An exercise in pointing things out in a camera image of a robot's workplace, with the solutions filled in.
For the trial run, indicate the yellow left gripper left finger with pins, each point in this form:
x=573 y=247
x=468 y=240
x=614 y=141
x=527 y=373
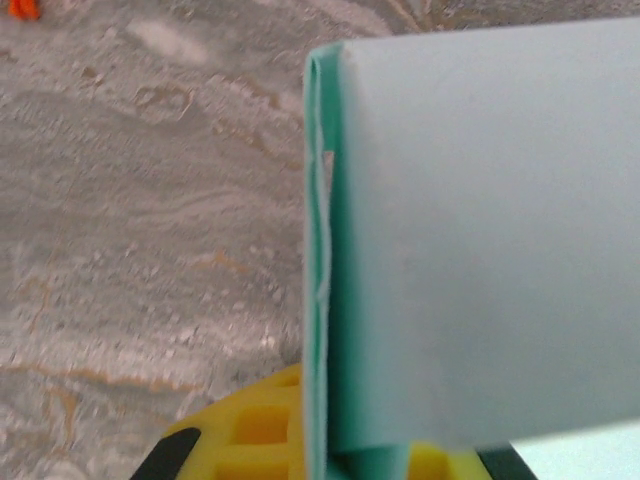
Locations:
x=260 y=430

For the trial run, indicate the light teal paper box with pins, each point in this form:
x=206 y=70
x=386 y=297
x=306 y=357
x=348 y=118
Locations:
x=475 y=225

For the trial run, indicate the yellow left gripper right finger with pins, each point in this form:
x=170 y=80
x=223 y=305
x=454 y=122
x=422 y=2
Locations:
x=427 y=462

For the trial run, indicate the orange toy block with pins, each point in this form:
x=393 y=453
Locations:
x=25 y=7

